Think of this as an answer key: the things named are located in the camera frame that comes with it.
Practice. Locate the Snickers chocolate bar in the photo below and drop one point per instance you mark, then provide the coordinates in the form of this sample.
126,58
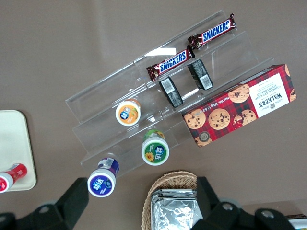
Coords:
171,63
212,32

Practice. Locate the small black box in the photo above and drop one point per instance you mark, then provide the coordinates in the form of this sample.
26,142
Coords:
171,91
200,74

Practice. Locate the white rectangular snack tray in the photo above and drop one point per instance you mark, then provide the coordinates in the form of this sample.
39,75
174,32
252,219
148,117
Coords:
298,219

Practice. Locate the oval wicker basket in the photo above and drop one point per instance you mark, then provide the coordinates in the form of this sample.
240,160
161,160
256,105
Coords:
168,179

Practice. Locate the beige plastic tray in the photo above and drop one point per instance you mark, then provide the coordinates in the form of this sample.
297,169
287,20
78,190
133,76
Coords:
14,143

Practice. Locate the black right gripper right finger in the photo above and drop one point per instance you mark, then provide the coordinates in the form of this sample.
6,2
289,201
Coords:
223,215

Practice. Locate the green gum bottle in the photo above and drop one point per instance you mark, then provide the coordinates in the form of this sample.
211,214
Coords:
155,151

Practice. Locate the red gum bottle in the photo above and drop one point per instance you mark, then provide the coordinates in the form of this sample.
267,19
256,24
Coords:
13,176

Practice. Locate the clear acrylic step display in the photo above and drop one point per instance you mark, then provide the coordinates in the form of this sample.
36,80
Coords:
108,100

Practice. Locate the red Walkers cookie box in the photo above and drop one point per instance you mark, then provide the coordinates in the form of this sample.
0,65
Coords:
239,105

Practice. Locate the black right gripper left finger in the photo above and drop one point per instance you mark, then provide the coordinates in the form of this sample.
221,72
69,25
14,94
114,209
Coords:
69,203

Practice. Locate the silver foil packet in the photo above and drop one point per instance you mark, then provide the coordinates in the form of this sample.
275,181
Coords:
172,210

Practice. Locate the orange gum bottle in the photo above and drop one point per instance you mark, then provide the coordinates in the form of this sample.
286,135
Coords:
127,113

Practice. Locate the blue gum bottle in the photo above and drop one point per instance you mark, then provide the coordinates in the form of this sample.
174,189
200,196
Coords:
102,183

